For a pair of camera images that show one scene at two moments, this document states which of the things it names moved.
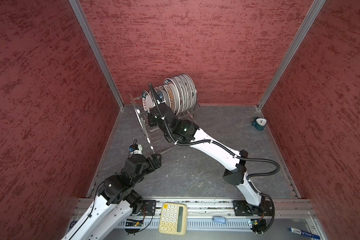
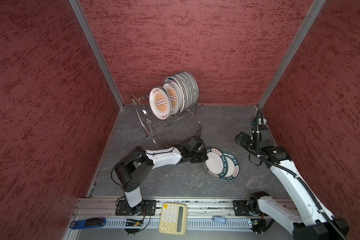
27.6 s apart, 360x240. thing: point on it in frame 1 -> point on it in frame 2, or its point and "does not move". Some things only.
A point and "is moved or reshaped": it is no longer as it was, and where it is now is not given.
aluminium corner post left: (97, 50) does not move
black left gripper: (151, 167) -> (204, 156)
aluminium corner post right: (293, 52) does not move
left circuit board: (138, 223) does not move
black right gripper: (153, 115) -> (242, 143)
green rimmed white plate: (148, 100) is moved or reshaped
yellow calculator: (173, 219) does not move
